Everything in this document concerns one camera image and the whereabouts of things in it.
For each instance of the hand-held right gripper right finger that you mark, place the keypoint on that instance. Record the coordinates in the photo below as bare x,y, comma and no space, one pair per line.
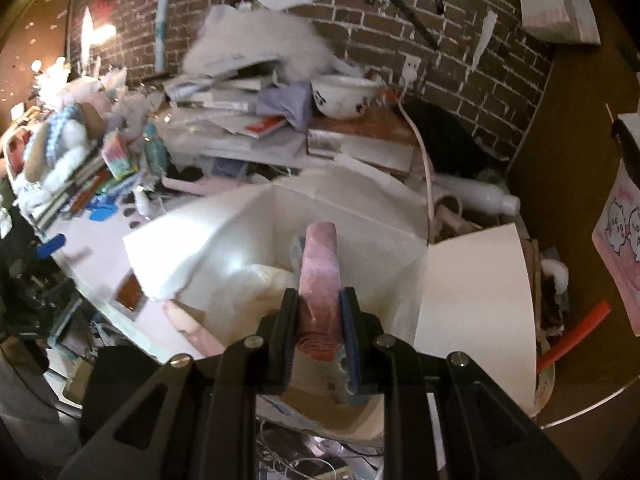
348,340

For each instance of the white fluffy fur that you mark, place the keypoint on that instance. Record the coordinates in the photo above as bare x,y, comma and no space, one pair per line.
270,40

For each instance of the small blue object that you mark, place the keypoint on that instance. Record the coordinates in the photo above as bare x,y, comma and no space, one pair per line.
104,212

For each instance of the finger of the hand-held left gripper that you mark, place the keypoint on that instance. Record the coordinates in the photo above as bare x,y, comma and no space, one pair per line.
52,246

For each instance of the pile of books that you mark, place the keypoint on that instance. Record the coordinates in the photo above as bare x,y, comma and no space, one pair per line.
80,185

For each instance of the pink cartoon print cloth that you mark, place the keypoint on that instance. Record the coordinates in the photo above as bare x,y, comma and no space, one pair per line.
622,240

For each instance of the white wall socket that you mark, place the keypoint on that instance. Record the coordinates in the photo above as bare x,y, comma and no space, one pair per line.
411,66

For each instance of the clear spray bottle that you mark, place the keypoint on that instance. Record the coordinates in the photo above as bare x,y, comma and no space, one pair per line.
143,205

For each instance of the stack of books and papers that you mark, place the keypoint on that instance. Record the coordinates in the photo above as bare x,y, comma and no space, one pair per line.
225,105

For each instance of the white paper strip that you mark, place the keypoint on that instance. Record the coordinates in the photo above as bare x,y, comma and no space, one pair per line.
484,37

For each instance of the shiny flat box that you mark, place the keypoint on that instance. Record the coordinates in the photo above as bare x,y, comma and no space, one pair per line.
365,145

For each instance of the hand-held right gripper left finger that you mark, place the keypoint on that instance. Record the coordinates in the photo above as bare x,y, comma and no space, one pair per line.
290,340

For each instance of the black clip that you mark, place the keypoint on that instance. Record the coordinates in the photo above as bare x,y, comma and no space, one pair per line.
627,145

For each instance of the black tripod legs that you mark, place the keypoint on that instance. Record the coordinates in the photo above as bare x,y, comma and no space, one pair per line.
415,15

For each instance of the brown snack packet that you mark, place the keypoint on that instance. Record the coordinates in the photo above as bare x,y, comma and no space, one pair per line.
131,292

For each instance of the green plastic bottle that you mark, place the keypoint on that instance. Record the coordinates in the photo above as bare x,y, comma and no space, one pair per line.
155,150

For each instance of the white plastic bottle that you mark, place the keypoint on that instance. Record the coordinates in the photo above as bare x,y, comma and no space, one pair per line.
475,195

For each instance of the pink cartoon desk mat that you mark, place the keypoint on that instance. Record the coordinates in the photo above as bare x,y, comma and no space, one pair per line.
95,260

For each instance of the white paper bag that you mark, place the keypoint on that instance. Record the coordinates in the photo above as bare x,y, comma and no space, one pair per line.
555,0

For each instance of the cream tissue packet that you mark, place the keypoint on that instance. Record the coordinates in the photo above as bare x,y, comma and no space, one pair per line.
265,285

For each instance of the orange tube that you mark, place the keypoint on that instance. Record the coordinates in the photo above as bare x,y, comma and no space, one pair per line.
575,332

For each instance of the teal patterned pole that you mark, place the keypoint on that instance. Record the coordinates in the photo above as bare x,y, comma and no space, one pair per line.
165,15

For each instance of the purple cloth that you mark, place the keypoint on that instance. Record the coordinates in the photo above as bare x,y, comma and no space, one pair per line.
285,102

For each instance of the black bag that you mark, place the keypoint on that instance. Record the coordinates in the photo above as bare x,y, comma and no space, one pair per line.
455,140

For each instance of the white panda bowl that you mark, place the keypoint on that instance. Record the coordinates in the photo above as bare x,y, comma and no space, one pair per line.
342,97

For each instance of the white plush toy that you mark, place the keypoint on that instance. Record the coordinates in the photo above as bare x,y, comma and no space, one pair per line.
65,130

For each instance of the small colourful striped box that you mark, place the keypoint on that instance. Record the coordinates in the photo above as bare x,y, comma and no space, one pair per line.
119,157

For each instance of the long pink packet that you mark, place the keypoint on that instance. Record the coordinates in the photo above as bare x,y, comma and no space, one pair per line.
320,270

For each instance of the small white furry toy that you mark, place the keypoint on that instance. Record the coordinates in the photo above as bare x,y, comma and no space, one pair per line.
555,275

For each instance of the pink cartoon printed box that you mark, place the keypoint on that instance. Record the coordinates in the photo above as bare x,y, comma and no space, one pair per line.
360,230

